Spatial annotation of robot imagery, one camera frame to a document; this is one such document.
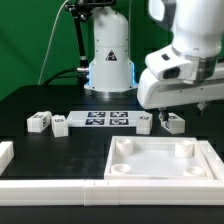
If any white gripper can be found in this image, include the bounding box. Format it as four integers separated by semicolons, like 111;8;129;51
137;46;224;121

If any white square tabletop part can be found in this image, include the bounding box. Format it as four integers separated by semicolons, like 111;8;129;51
104;136;214;180

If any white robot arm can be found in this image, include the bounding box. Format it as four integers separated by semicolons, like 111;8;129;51
85;0;224;110

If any white U-shaped fence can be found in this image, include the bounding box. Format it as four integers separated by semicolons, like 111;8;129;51
0;141;224;206

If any white marker base plate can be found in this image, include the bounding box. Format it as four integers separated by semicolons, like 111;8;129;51
67;111;145;127

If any black cable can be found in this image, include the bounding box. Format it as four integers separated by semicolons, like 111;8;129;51
43;67;84;86

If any black camera stand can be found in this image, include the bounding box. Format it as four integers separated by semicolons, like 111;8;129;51
65;0;117;69

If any white cable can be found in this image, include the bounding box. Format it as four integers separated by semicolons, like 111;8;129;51
37;0;70;86

